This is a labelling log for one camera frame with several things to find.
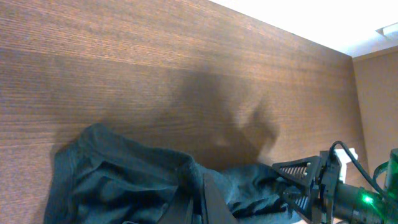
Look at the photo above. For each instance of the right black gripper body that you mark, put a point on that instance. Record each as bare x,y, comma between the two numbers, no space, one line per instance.
326,206

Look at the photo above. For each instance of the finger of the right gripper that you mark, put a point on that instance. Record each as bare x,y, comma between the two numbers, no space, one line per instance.
302,204
300,172

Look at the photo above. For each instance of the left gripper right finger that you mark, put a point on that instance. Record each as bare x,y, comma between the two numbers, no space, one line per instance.
216,210

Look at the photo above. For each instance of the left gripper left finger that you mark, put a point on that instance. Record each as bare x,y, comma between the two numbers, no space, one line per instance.
180,210

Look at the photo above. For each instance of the dark teal t-shirt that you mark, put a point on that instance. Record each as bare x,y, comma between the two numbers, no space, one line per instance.
104,177

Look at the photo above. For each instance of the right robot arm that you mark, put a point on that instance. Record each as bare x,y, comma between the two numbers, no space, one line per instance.
360,205

